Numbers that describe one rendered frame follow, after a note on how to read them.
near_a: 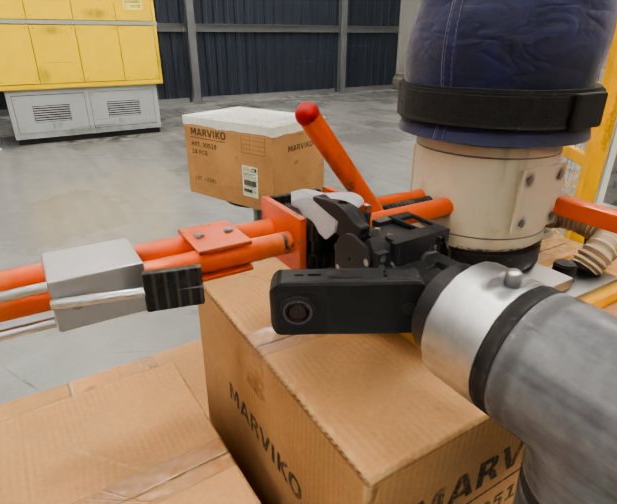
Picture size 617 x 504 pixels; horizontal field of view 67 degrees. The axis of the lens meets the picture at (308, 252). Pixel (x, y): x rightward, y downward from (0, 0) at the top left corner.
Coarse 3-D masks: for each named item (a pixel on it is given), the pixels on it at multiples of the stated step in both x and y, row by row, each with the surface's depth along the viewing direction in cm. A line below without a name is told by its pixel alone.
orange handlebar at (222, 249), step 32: (416, 192) 57; (224, 224) 45; (256, 224) 47; (608, 224) 51; (160, 256) 42; (192, 256) 40; (224, 256) 41; (256, 256) 43; (0, 288) 36; (0, 320) 34
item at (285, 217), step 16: (272, 208) 47; (288, 208) 45; (368, 208) 46; (288, 224) 45; (304, 224) 43; (368, 224) 46; (304, 240) 44; (320, 240) 45; (336, 240) 46; (288, 256) 46; (304, 256) 44; (320, 256) 44
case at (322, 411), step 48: (240, 288) 63; (240, 336) 55; (288, 336) 53; (336, 336) 53; (384, 336) 53; (240, 384) 59; (288, 384) 46; (336, 384) 46; (384, 384) 46; (432, 384) 46; (240, 432) 63; (288, 432) 48; (336, 432) 40; (384, 432) 40; (432, 432) 40; (480, 432) 42; (288, 480) 51; (336, 480) 40; (384, 480) 37; (432, 480) 41; (480, 480) 46
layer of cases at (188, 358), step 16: (160, 352) 137; (176, 352) 137; (192, 352) 137; (112, 368) 130; (128, 368) 130; (144, 368) 130; (192, 368) 130; (64, 384) 124; (80, 384) 124; (96, 384) 124; (192, 384) 124; (16, 400) 119; (32, 400) 119; (48, 400) 119; (0, 416) 114; (208, 416) 114
